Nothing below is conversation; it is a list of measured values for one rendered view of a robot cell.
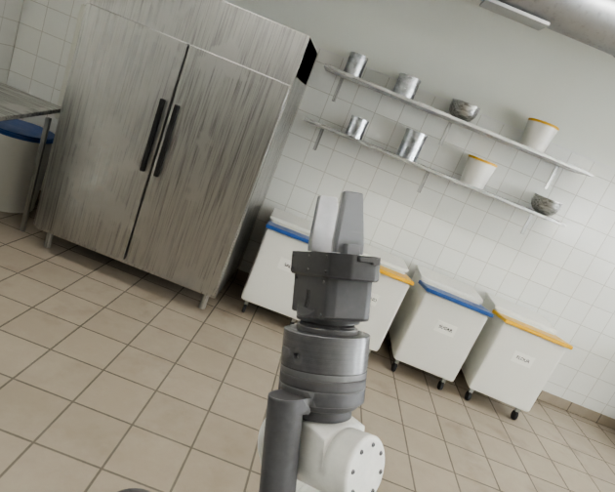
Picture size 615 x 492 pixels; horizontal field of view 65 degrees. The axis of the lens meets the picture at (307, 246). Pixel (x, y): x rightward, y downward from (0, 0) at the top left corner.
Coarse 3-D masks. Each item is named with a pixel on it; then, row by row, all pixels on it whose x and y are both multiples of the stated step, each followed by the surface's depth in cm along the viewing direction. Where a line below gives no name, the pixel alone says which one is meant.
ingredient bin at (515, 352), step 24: (504, 312) 390; (528, 312) 409; (480, 336) 397; (504, 336) 368; (528, 336) 365; (552, 336) 370; (480, 360) 378; (504, 360) 372; (528, 360) 370; (552, 360) 368; (480, 384) 379; (504, 384) 377; (528, 384) 374; (528, 408) 379
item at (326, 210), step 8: (320, 200) 52; (328, 200) 52; (336, 200) 52; (320, 208) 52; (328, 208) 52; (336, 208) 52; (320, 216) 52; (328, 216) 52; (336, 216) 52; (312, 224) 52; (320, 224) 52; (328, 224) 52; (312, 232) 51; (320, 232) 52; (328, 232) 52; (312, 240) 51; (320, 240) 52; (328, 240) 52; (312, 248) 51; (320, 248) 52; (328, 248) 52
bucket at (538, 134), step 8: (528, 120) 375; (536, 120) 366; (528, 128) 372; (536, 128) 367; (544, 128) 364; (552, 128) 364; (528, 136) 371; (536, 136) 367; (544, 136) 366; (552, 136) 368; (528, 144) 371; (536, 144) 369; (544, 144) 369
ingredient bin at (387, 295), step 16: (368, 256) 387; (384, 256) 401; (384, 272) 358; (400, 272) 383; (384, 288) 365; (400, 288) 364; (384, 304) 368; (400, 304) 370; (368, 320) 372; (384, 320) 371; (384, 336) 375
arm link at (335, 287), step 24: (312, 264) 48; (336, 264) 44; (360, 264) 44; (312, 288) 48; (336, 288) 45; (360, 288) 46; (312, 312) 47; (336, 312) 45; (360, 312) 46; (288, 336) 47; (312, 336) 45; (336, 336) 46; (360, 336) 48; (288, 360) 47; (312, 360) 45; (336, 360) 45; (360, 360) 46
